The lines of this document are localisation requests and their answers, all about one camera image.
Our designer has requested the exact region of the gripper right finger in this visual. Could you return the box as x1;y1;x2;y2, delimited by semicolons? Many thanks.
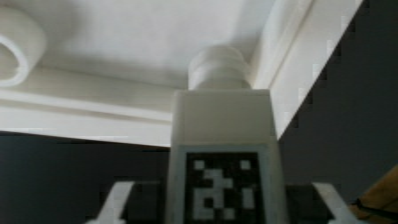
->
313;182;363;224

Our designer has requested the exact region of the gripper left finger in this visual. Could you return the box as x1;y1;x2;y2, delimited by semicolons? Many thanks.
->
86;181;135;224

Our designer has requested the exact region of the white table leg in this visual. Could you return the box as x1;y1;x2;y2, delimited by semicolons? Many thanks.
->
165;46;290;224

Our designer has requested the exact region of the white square table top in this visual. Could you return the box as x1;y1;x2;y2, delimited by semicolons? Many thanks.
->
0;0;364;146

